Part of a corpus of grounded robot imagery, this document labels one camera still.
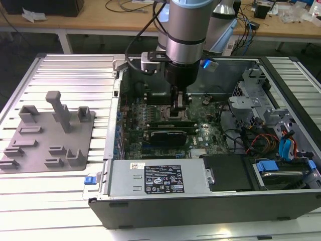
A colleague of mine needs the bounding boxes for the green RAM stick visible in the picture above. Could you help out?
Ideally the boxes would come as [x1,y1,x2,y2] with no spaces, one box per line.
[148,126,198,135]

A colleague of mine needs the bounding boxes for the CPU socket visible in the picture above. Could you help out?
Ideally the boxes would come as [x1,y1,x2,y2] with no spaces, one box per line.
[160,106,185,121]

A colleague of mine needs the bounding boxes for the green motherboard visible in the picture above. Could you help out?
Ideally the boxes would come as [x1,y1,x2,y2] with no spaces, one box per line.
[120,91,231,160]

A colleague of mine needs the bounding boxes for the black graphics card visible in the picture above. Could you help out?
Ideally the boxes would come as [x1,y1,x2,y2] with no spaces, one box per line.
[149,130,188,145]

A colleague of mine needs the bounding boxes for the silver metal drive cage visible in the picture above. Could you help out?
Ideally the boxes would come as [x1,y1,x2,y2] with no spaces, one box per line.
[227,66,301,161]

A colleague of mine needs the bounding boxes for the silver finned heatsink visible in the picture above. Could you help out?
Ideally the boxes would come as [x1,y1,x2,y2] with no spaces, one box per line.
[190,149,209,158]

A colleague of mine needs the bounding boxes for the small black box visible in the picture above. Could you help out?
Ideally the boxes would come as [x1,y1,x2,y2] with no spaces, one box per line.
[253,4,272,19]

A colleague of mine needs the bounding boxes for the silver power supply unit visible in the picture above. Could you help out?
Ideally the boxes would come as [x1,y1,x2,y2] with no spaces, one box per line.
[107,159,214,196]

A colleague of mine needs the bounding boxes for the wooden workbench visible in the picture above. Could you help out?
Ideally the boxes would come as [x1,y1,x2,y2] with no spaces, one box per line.
[0,0,321,55]

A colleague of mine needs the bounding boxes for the hard disk in blue carrier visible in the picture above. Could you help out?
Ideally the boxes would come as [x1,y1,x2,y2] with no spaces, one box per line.
[254,158,316,193]

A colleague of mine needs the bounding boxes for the clear plastic bags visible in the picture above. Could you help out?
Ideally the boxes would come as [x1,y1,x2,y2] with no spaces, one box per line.
[277,4,321,26]

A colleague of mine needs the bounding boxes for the open black PC case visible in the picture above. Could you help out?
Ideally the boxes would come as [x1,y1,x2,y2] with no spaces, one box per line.
[82,52,321,230]

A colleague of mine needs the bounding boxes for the black equipment box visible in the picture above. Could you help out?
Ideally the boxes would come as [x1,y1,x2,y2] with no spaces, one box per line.
[4,0,84,18]

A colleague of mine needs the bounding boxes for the crumpled white paper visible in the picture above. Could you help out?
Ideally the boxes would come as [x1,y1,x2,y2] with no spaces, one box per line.
[22,7,48,24]

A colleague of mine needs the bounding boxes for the grey parts rack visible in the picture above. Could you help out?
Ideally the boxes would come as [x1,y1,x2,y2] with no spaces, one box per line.
[0,90,97,174]

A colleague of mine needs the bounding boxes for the small camera with blue light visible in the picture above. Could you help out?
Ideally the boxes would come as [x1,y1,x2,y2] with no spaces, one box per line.
[200,58,219,73]

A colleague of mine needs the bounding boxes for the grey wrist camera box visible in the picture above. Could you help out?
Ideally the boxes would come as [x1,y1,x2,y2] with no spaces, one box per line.
[139,51,167,75]

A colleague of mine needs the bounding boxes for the black camera cable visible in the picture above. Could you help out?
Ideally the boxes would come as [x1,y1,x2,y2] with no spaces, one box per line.
[124,0,174,76]

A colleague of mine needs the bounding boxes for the red orange yellow wires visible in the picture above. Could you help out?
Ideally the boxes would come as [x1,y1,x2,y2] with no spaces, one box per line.
[244,134,280,155]

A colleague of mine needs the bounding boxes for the blue flat data cable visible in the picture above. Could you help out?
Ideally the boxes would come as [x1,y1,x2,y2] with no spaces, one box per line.
[280,129,298,163]

